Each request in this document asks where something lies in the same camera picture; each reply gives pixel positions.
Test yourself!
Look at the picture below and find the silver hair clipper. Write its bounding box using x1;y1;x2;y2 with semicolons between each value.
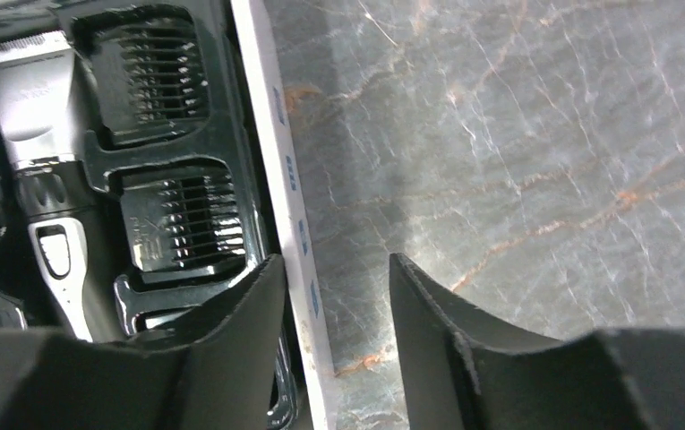
0;30;103;342

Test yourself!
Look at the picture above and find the white clipper kit box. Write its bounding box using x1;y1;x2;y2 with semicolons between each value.
0;1;333;429

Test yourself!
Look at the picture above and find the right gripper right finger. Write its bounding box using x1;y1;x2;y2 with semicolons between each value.
389;254;685;429

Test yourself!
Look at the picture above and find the black clipper comb in tray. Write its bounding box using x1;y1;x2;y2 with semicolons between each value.
90;17;210;147

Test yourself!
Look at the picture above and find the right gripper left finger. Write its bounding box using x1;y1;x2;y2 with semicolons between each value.
0;254;287;429

